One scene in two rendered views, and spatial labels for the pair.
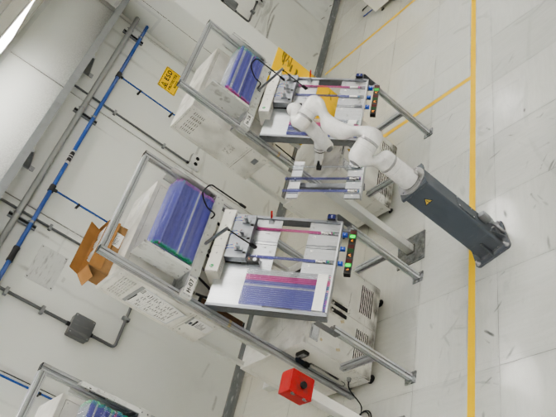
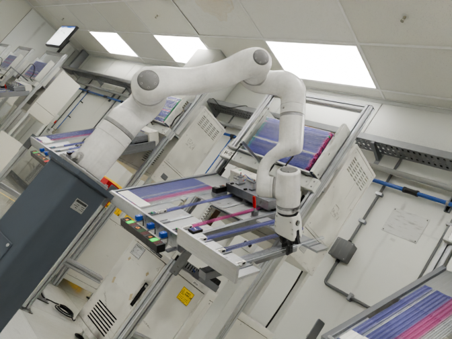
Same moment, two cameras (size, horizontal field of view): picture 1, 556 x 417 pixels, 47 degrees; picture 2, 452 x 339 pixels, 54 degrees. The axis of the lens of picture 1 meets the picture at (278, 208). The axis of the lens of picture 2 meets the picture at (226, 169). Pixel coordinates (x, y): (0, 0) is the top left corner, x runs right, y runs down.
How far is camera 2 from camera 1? 4.60 m
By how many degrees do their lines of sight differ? 98
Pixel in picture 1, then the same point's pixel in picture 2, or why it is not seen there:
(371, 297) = not seen: outside the picture
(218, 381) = not seen: outside the picture
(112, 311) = (360, 285)
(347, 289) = (155, 320)
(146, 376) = (296, 313)
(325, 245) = (173, 222)
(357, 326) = (118, 322)
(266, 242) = (233, 206)
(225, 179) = not seen: outside the picture
